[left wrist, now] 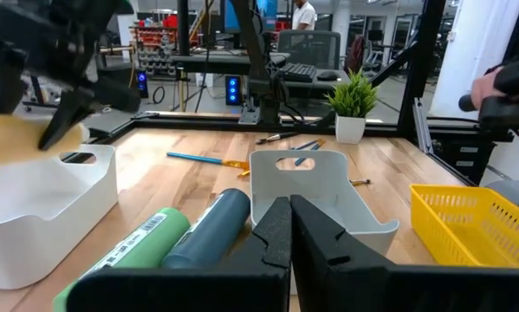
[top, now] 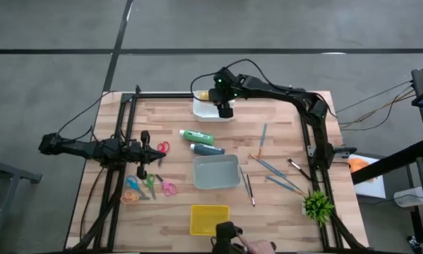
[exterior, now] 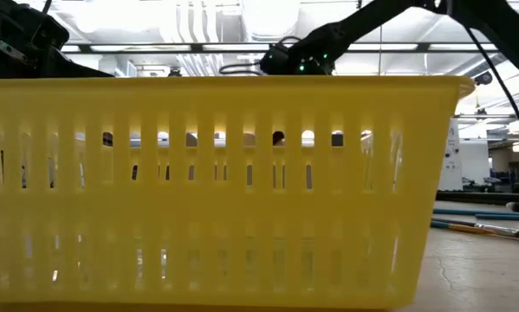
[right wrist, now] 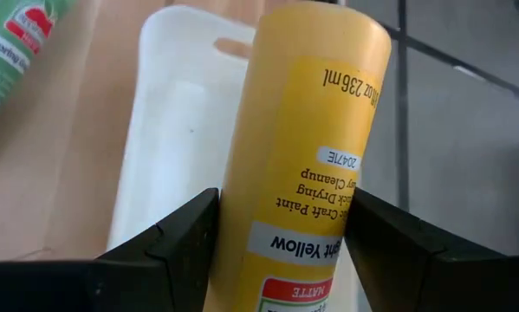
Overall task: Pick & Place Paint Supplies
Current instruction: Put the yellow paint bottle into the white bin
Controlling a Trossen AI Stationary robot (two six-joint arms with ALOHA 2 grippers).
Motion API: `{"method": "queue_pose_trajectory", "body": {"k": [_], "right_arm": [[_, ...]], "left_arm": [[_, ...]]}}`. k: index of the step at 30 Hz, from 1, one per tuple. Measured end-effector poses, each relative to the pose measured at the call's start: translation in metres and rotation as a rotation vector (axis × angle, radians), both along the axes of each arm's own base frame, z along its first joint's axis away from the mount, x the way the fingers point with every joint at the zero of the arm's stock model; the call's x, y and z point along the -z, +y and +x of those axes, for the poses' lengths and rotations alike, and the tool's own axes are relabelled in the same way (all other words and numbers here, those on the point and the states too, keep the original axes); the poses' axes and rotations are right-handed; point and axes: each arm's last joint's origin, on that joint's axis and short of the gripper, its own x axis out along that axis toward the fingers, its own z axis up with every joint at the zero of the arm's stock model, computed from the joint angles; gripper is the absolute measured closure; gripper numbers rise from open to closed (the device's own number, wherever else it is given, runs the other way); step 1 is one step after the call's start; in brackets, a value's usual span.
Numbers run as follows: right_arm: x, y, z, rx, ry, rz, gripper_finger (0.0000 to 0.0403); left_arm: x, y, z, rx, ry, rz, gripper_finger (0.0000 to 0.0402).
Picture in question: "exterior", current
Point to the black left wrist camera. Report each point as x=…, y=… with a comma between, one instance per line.
x=51, y=31

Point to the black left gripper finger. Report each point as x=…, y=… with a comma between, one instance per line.
x=81, y=71

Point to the yellow slotted plastic basket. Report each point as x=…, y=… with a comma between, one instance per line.
x=224, y=208

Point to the white background machine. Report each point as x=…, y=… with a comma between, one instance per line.
x=450, y=156

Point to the thin blue paintbrush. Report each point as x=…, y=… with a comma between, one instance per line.
x=458, y=212
x=501, y=217

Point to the black aluminium rig frame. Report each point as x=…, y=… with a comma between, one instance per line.
x=480, y=197

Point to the blue paintbrush gold ferrule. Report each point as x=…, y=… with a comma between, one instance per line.
x=462, y=228

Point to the black frame clamp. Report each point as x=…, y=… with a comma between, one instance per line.
x=175, y=73

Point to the black overhead crossbar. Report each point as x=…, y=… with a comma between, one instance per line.
x=196, y=47

